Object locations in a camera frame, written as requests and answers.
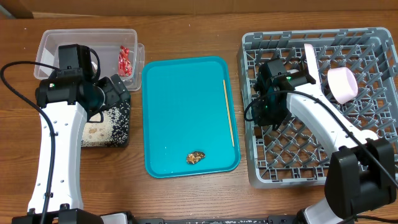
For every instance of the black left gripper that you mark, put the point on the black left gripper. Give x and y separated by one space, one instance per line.
114 96

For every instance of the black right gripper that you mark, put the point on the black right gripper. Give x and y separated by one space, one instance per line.
262 121

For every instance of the red snack wrapper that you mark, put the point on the red snack wrapper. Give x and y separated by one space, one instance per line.
124 65

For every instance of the wooden chopstick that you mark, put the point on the wooden chopstick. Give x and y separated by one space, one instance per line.
228 113

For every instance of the large pink plate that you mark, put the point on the large pink plate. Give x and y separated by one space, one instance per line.
312 63

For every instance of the pink shallow bowl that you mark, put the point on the pink shallow bowl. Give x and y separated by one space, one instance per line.
343 84

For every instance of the brown food scrap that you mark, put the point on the brown food scrap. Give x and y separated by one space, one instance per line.
195 157

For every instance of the white cup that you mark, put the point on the white cup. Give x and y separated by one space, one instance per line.
369 134

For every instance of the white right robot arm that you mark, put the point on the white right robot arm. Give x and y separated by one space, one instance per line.
361 167

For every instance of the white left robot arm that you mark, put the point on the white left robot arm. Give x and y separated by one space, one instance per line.
67 100

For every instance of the grey dishwasher rack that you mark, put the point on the grey dishwasher rack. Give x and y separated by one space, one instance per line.
291 155

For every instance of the black tray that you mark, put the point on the black tray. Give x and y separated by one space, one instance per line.
122 137

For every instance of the pile of rice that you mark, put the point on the pile of rice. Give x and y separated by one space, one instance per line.
105 130

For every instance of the clear plastic bin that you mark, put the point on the clear plastic bin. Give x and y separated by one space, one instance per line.
105 42

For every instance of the teal plastic tray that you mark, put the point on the teal plastic tray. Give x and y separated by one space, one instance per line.
184 110

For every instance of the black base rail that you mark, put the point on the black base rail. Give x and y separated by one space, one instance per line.
217 220

